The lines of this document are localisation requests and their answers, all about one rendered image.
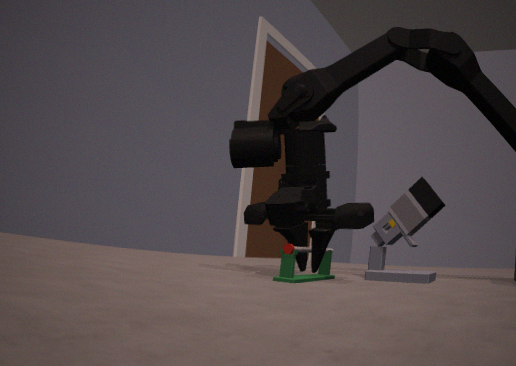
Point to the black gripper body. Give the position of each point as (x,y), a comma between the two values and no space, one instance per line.
(346,216)

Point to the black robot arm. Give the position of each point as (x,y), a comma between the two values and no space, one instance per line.
(306,96)

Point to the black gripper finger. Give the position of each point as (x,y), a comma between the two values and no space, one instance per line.
(319,240)
(297,236)

